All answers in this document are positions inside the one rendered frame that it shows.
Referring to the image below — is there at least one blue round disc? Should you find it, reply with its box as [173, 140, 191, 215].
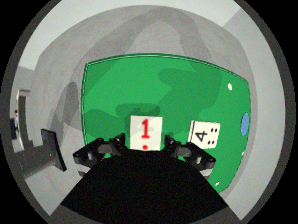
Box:
[240, 113, 249, 135]

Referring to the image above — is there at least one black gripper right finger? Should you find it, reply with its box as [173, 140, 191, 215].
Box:
[155, 135, 216, 180]

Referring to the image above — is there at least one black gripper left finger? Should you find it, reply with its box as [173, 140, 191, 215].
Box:
[73, 133, 136, 177]

